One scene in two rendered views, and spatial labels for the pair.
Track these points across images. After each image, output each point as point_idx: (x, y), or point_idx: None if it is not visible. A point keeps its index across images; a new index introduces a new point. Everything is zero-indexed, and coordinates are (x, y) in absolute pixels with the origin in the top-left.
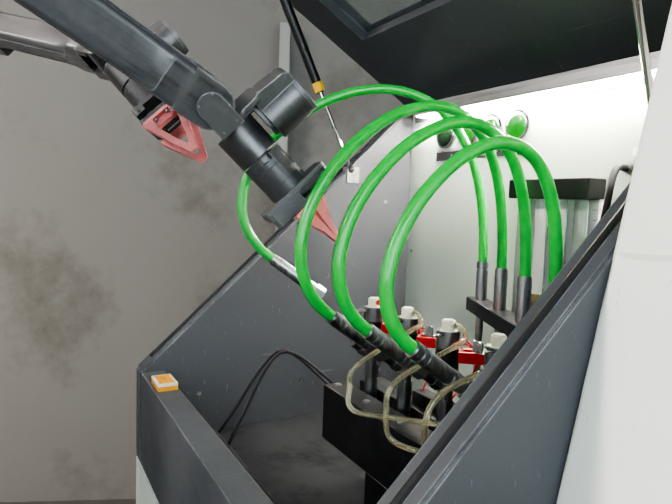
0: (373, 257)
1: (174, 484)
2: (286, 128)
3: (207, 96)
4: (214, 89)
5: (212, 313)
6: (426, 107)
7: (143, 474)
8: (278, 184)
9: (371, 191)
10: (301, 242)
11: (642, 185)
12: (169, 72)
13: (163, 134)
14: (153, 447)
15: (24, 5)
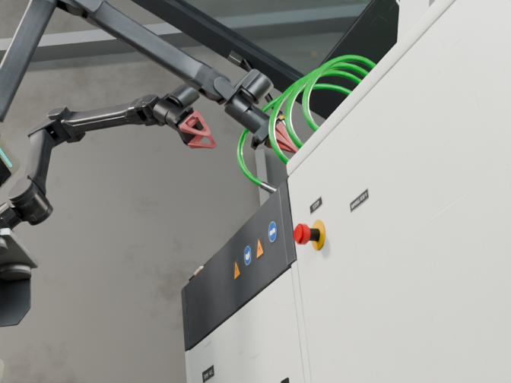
0: None
1: (218, 288)
2: (258, 95)
3: (218, 79)
4: (220, 77)
5: None
6: (328, 72)
7: (192, 348)
8: (258, 121)
9: (298, 90)
10: (271, 128)
11: None
12: (200, 70)
13: (192, 129)
14: (200, 306)
15: (140, 48)
